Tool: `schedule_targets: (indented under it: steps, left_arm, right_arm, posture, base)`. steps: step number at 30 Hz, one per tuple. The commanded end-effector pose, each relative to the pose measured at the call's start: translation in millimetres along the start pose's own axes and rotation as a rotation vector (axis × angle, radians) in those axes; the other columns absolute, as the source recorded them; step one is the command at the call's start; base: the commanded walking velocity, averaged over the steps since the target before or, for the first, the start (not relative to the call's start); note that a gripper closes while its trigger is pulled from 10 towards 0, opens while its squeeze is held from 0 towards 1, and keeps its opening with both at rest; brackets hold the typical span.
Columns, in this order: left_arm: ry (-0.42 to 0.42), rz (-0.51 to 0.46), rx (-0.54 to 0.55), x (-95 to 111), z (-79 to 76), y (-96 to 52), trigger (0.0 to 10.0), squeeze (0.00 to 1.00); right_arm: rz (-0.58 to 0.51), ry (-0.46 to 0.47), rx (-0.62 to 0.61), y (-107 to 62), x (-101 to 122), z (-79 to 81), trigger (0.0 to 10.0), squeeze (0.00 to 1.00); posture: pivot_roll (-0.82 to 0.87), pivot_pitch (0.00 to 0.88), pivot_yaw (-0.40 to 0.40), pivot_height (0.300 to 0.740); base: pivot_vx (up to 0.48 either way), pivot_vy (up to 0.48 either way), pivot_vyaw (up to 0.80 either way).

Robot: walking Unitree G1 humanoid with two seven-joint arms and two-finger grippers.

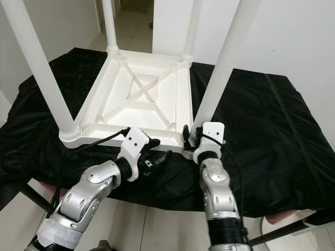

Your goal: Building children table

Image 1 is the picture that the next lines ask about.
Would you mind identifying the white plastic table top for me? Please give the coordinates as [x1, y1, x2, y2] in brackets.
[59, 48, 197, 157]

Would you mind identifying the black table cloth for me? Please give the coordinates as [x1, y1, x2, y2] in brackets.
[0, 48, 335, 220]

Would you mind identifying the grey robot foot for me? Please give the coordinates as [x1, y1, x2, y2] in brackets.
[95, 241, 113, 251]

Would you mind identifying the pink seat cushion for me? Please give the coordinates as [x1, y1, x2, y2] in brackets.
[264, 211, 302, 225]

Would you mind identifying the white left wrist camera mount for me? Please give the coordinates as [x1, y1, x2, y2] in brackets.
[119, 127, 152, 182]

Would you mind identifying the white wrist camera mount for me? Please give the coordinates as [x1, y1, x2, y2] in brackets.
[193, 121, 226, 164]
[119, 127, 152, 182]

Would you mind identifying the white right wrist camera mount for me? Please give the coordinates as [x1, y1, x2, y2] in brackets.
[193, 121, 226, 164]

